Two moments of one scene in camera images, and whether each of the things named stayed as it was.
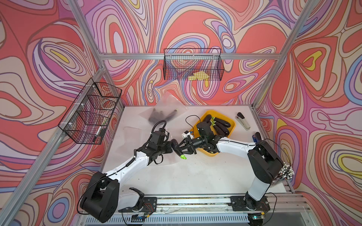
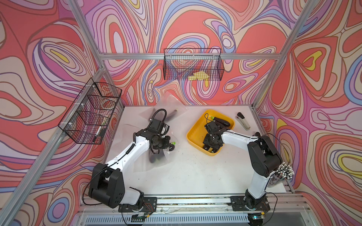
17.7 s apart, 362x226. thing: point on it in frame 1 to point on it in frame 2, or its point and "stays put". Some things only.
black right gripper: x=189 y=146 to x=205 y=141
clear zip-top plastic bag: x=167 y=108 stays put
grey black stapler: x=242 y=120 stays put
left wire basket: x=86 y=120 stays put
